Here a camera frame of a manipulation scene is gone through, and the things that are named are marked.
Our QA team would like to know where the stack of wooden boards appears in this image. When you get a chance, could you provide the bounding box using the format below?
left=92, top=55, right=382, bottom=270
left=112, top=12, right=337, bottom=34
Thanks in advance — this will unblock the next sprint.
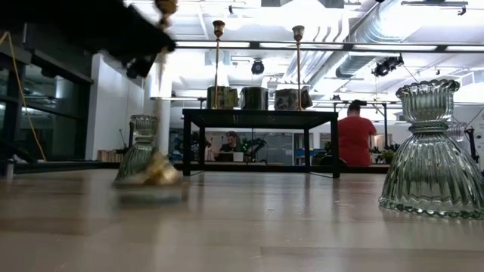
left=97, top=149, right=126, bottom=163

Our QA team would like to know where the clear ribbed glass candle holder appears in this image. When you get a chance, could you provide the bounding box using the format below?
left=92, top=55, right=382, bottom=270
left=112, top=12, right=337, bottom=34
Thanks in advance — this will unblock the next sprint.
left=445, top=120, right=469, bottom=144

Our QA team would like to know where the large clear glass candleholder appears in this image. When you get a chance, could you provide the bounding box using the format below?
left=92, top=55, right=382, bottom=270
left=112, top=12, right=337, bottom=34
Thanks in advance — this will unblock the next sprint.
left=378, top=79, right=484, bottom=220

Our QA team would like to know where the black aluminium table frame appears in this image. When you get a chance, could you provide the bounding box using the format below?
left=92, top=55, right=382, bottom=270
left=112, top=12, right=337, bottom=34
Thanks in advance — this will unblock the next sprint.
left=14, top=161, right=390, bottom=175

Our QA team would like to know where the person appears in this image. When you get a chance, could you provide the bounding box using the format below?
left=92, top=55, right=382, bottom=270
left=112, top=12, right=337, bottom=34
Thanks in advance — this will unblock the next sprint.
left=218, top=131, right=243, bottom=162
left=337, top=99, right=378, bottom=168

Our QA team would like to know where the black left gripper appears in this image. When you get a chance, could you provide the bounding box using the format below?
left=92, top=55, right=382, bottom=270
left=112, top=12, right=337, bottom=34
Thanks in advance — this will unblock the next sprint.
left=48, top=0, right=177, bottom=78

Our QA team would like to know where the illustrated tin box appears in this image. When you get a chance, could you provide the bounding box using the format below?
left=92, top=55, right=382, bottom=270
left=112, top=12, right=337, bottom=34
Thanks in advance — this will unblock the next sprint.
left=206, top=85, right=239, bottom=110

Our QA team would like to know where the black ceiling spotlight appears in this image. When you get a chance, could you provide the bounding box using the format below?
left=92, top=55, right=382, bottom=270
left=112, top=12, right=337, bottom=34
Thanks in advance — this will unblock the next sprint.
left=371, top=54, right=405, bottom=78

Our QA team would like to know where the small clear glass candleholder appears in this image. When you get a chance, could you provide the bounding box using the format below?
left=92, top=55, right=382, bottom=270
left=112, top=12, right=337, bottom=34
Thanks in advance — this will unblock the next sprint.
left=113, top=114, right=160, bottom=186

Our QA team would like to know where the small background potted plant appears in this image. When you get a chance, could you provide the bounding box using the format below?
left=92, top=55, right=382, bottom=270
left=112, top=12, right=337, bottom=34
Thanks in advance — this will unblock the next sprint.
left=380, top=148, right=398, bottom=164

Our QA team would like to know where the grey short post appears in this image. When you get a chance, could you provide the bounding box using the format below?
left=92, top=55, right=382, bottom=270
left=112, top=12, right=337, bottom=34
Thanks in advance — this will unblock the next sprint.
left=4, top=158, right=16, bottom=181

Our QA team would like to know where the yellow extension cable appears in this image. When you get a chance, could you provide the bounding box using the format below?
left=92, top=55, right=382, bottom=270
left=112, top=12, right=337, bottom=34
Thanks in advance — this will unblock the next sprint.
left=0, top=32, right=48, bottom=162

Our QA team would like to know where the black metal mesh shelf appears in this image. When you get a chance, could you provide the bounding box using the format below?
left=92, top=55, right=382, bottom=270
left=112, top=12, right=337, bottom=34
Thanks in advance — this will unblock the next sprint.
left=181, top=108, right=340, bottom=179

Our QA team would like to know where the printed tin candle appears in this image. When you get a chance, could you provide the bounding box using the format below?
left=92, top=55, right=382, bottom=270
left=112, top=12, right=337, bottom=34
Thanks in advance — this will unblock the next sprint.
left=274, top=88, right=314, bottom=111

